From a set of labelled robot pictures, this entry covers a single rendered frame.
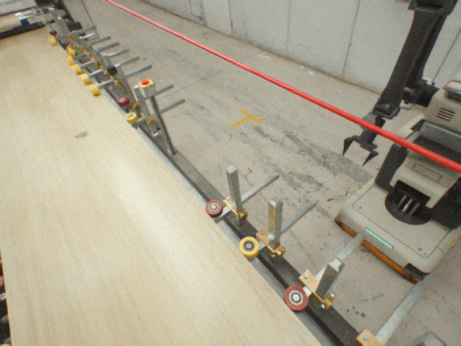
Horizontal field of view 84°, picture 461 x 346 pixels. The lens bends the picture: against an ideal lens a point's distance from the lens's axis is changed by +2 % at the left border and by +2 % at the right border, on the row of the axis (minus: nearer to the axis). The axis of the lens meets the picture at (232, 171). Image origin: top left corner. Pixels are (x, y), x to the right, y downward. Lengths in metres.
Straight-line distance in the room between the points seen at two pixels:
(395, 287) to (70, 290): 1.87
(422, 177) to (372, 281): 0.84
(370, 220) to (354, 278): 0.41
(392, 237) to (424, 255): 0.18
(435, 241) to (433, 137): 0.84
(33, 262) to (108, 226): 0.31
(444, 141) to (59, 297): 1.68
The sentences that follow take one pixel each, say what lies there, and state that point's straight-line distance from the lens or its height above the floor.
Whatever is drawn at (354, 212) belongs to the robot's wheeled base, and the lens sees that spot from 1.98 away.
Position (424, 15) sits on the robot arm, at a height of 1.55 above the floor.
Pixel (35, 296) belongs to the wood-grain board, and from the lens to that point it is 1.33.
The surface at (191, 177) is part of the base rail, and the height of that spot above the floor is 0.70.
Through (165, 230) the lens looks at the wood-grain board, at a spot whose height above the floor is 0.90.
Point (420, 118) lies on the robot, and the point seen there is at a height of 0.81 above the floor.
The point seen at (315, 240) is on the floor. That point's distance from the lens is 2.12.
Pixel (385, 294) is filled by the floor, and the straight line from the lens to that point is 2.10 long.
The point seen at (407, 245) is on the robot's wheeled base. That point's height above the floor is 0.28.
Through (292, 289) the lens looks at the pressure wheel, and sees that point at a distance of 1.01.
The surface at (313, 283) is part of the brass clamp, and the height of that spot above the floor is 0.84.
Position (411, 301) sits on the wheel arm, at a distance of 1.20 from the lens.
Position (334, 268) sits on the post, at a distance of 0.83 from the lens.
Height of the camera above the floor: 1.87
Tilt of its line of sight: 48 degrees down
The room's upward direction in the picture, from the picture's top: 9 degrees counter-clockwise
